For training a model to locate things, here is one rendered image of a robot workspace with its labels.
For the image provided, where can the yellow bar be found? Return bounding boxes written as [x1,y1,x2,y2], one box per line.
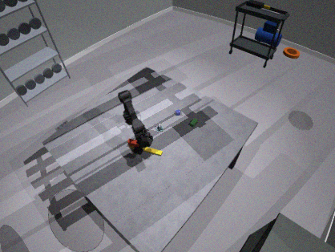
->
[127,139,163,156]

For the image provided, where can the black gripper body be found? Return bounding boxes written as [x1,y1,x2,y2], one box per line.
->
[132,132,151,155]

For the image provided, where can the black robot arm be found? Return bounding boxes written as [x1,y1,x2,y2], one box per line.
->
[118,90,153,148]

